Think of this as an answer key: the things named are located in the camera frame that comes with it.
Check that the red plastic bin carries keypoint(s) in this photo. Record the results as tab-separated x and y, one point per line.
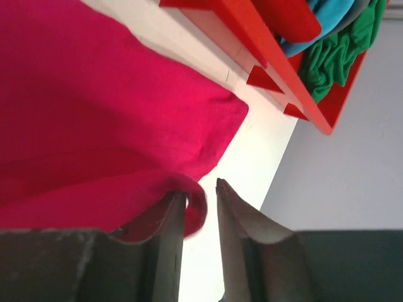
272	63

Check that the red t shirt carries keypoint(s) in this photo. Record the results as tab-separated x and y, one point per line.
292	20

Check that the grey t shirt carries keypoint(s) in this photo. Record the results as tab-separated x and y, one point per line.
355	10

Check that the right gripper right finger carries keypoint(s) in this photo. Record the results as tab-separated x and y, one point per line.
265	261

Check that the green t shirt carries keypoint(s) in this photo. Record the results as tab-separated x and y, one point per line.
328	61

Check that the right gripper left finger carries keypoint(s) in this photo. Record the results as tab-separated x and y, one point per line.
140	262

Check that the magenta t shirt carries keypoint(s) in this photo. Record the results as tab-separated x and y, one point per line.
95	127

